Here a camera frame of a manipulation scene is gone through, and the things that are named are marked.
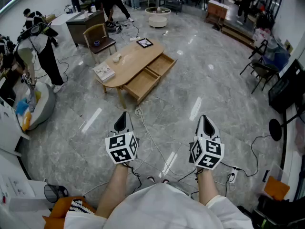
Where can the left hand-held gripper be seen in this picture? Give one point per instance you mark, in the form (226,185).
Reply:
(119,149)

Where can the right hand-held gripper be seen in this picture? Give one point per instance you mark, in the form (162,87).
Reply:
(207,154)

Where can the wooden drawer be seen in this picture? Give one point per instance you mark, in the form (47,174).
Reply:
(160,64)
(140,83)

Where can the person's left forearm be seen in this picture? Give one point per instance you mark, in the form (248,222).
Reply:
(114,190)

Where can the person's right forearm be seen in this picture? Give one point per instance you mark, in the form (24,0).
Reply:
(207,187)

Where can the light wooden oval table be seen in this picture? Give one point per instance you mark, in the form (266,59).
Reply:
(133,61)

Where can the white power strip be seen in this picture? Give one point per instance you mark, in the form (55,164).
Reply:
(134,38)
(233,175)

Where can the white book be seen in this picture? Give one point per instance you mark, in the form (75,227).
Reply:
(103,71)

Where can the person's left shoe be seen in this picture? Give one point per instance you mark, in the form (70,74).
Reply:
(150,179)

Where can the person's shoe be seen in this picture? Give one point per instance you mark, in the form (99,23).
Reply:
(165,181)
(150,179)

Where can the white handheld device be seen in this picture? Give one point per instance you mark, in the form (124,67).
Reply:
(116,58)

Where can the person's right shoe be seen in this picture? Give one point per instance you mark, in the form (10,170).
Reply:
(165,181)

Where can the black chair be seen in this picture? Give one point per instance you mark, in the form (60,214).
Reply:
(264,71)
(261,47)

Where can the grey beanbag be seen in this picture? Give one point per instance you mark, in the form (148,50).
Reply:
(43,108)

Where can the wooden chair brown seat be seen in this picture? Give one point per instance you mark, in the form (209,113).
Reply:
(104,44)

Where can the blue tape roll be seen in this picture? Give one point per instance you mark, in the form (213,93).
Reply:
(96,44)

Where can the orange box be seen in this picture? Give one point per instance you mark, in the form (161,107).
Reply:
(276,188)

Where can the black white knitted cushion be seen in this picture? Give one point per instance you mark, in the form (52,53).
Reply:
(79,206)

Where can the grey jeans cloth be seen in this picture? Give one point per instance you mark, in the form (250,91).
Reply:
(32,99)

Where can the yellow cloth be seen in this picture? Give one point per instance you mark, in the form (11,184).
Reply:
(26,120)

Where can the wooden step platform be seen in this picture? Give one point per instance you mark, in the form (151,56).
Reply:
(238,33)

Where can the blue bag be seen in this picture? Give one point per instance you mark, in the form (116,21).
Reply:
(278,56)

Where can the blue cloth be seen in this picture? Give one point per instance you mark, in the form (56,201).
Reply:
(21,106)

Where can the orange armchair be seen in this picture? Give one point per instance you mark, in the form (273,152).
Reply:
(62,209)

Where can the dark wooden cabinet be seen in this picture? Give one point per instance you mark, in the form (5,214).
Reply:
(81,28)

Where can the black equipment case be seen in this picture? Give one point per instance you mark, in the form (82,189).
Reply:
(274,211)

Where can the pink white plastic bag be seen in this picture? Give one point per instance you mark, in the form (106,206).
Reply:
(262,36)

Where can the round glass white table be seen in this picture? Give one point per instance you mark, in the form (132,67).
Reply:
(157,21)

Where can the wooden cabinet white top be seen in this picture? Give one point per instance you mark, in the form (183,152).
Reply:
(215,13)

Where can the white bottle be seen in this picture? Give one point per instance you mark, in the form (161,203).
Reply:
(93,8)

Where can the white water dispenser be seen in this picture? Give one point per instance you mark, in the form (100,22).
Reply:
(19,190)

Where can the black backpack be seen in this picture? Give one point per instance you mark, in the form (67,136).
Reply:
(38,30)

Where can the black picture frame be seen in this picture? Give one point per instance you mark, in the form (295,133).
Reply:
(144,42)

